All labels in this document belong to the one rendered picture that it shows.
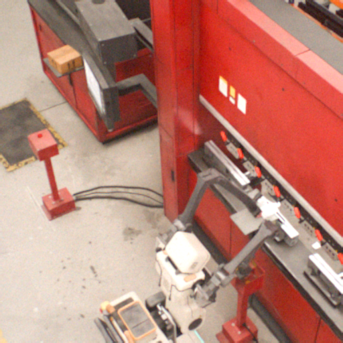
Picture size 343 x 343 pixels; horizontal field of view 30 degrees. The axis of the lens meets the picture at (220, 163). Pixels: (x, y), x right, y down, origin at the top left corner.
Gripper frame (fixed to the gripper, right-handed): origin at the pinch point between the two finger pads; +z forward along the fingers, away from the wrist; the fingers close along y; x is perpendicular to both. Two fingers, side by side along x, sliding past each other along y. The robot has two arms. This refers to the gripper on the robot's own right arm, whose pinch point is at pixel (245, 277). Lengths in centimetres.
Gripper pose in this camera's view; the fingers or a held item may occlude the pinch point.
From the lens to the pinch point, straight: 414.8
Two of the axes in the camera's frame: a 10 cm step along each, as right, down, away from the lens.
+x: -5.7, -5.9, 5.7
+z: 1.8, 5.9, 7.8
